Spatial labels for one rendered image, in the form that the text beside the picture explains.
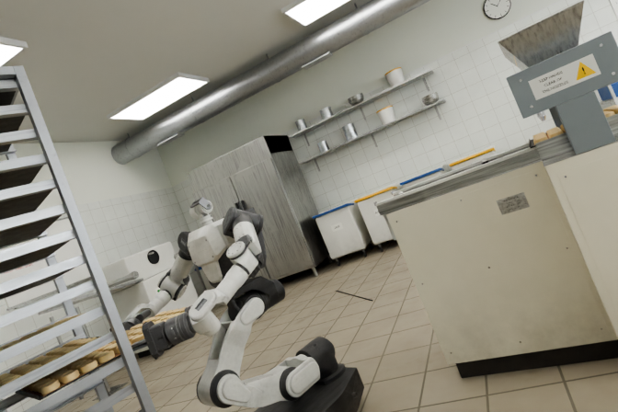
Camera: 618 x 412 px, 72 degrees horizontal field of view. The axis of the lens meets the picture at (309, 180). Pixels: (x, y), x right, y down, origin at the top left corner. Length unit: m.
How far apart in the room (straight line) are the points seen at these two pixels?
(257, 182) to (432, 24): 3.17
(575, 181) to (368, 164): 4.77
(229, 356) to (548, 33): 1.77
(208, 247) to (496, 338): 1.32
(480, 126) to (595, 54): 4.47
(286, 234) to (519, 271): 4.21
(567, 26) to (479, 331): 1.28
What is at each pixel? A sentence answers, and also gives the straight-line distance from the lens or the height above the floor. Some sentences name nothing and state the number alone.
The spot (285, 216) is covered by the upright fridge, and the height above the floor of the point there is 0.92.
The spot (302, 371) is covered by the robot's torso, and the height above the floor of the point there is 0.31.
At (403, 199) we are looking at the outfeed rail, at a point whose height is 0.88.
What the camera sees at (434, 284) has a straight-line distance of 2.09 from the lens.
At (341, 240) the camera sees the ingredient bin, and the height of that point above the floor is 0.33.
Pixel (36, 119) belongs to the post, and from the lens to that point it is 1.69.
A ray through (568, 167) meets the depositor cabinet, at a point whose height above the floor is 0.81.
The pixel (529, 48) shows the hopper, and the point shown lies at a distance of 1.83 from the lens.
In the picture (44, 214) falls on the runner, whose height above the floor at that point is 1.32.
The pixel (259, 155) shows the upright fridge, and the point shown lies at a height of 1.82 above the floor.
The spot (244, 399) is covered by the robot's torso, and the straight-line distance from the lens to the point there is 1.99.
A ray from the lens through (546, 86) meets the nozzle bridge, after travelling 1.72.
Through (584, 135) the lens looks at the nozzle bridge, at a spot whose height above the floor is 0.89.
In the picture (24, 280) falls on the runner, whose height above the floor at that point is 1.14.
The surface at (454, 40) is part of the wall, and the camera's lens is 6.25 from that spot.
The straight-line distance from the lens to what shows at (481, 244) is 2.00.
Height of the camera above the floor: 1.05
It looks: 2 degrees up
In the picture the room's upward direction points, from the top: 22 degrees counter-clockwise
